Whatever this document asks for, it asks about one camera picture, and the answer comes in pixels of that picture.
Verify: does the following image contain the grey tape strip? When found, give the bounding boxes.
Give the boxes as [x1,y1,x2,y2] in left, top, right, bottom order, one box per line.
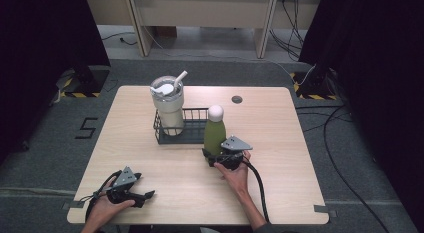
[313,204,338,219]
[61,200,86,211]

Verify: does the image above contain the green bottle with white cap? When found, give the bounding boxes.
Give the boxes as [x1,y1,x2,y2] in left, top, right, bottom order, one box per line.
[203,104,227,158]

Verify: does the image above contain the person's left hand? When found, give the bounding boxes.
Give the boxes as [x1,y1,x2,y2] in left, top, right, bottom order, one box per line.
[85,188,136,233]

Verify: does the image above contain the right hand-held gripper cable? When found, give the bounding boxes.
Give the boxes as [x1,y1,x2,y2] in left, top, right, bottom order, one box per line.
[242,159,272,225]

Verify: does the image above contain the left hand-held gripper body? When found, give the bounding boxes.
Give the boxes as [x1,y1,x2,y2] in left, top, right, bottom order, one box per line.
[105,166,148,209]

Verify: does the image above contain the black stand base striped tape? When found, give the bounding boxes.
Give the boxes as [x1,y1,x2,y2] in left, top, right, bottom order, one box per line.
[54,64,111,99]
[289,64,338,101]

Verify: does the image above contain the long white cable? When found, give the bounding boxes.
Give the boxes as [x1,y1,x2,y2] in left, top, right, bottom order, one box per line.
[133,0,317,87]

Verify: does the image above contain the left hand-held gripper cable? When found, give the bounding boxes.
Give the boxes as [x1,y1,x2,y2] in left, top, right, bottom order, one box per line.
[79,170,123,222]

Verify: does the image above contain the black floor cables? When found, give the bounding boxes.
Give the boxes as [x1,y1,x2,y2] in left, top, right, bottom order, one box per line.
[294,104,392,233]

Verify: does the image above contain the bundle of black hanging cables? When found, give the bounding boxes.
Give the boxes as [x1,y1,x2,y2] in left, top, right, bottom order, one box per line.
[268,0,306,62]

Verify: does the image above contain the person's right hand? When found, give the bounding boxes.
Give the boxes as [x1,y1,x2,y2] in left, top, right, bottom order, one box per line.
[213,150,252,196]

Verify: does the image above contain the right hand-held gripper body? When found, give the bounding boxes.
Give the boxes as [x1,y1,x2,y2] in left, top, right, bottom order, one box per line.
[209,135,254,171]

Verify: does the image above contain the black wire basket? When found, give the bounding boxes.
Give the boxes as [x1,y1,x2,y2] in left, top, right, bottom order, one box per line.
[153,107,210,146]

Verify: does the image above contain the black floor cable with plug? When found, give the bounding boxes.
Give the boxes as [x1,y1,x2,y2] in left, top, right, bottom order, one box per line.
[101,31,138,47]

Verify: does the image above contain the white tumbler with straw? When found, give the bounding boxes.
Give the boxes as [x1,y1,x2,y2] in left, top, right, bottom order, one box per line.
[149,70,189,137]

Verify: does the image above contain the hand-held gripper cable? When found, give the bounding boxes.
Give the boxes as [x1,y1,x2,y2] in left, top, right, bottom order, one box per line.
[242,159,272,225]
[79,170,123,222]

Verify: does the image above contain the black curtain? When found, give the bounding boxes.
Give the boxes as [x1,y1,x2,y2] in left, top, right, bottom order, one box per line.
[298,0,424,231]
[0,0,113,162]

